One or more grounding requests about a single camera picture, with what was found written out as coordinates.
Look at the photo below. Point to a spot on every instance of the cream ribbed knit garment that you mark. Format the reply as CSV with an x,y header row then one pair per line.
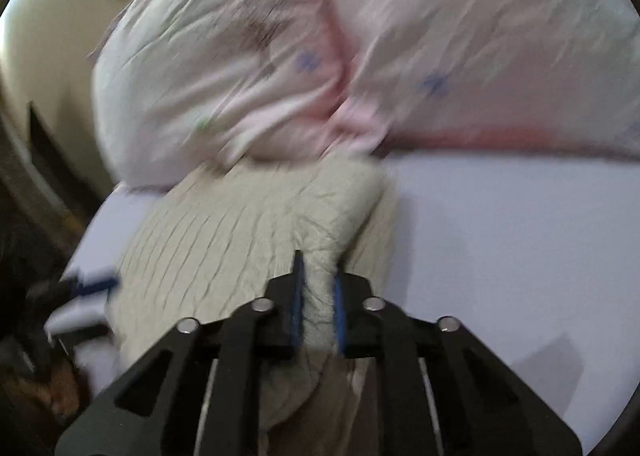
x,y
235,241

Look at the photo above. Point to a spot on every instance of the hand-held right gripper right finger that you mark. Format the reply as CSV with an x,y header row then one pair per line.
x,y
339,316

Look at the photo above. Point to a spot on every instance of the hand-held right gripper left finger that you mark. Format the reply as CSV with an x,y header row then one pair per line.
x,y
298,303

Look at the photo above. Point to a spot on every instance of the white bed sheet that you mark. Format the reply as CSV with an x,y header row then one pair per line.
x,y
500,256

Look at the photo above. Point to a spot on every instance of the right pink floral pillow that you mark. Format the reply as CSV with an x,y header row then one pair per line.
x,y
350,46

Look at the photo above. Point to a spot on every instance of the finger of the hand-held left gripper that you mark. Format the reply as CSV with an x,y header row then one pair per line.
x,y
95,284

